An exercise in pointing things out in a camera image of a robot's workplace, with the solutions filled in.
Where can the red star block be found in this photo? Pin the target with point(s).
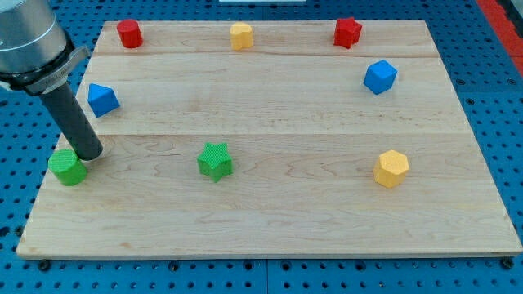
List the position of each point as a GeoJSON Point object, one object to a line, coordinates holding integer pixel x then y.
{"type": "Point", "coordinates": [347, 32]}

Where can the green star block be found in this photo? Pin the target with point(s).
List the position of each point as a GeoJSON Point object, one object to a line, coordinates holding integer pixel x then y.
{"type": "Point", "coordinates": [215, 161]}

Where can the blue cube block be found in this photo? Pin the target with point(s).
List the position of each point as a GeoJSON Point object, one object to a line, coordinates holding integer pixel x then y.
{"type": "Point", "coordinates": [380, 77]}

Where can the blue triangle block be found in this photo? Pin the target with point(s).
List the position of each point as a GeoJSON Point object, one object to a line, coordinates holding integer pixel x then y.
{"type": "Point", "coordinates": [101, 99]}

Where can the yellow heart block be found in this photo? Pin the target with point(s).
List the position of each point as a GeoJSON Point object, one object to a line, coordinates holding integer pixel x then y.
{"type": "Point", "coordinates": [241, 36]}

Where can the wooden board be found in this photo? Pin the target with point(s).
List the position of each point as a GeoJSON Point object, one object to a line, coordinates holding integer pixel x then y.
{"type": "Point", "coordinates": [304, 134]}

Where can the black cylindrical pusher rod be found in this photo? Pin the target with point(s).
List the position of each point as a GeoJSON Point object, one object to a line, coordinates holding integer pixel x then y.
{"type": "Point", "coordinates": [72, 121]}

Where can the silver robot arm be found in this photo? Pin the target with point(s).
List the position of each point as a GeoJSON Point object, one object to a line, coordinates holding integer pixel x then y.
{"type": "Point", "coordinates": [37, 54]}

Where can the yellow hexagon block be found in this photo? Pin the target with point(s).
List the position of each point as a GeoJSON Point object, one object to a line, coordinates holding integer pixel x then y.
{"type": "Point", "coordinates": [391, 168]}

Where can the green cylinder block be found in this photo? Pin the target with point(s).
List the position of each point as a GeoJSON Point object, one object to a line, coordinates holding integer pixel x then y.
{"type": "Point", "coordinates": [67, 167]}

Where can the red cylinder block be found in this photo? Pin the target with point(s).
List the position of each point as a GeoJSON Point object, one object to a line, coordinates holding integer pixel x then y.
{"type": "Point", "coordinates": [129, 33]}

